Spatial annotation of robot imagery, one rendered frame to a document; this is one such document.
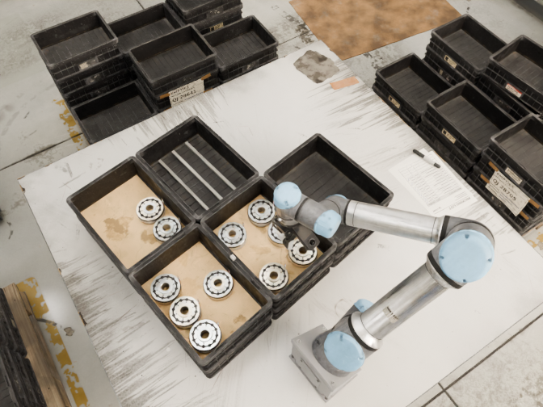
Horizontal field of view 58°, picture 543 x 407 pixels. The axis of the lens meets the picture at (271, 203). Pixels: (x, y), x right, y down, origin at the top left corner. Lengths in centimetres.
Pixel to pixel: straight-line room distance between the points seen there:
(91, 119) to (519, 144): 231
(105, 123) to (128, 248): 127
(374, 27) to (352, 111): 164
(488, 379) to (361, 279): 101
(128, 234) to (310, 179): 73
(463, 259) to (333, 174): 87
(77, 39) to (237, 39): 94
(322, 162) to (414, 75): 137
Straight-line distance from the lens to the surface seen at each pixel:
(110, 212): 196
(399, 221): 140
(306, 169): 197
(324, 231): 133
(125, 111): 302
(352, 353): 138
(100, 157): 229
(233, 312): 170
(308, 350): 160
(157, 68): 290
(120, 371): 185
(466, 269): 124
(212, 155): 202
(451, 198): 217
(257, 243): 180
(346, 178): 196
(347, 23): 392
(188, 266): 178
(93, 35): 320
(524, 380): 276
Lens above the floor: 244
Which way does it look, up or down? 59 degrees down
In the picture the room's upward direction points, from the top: straight up
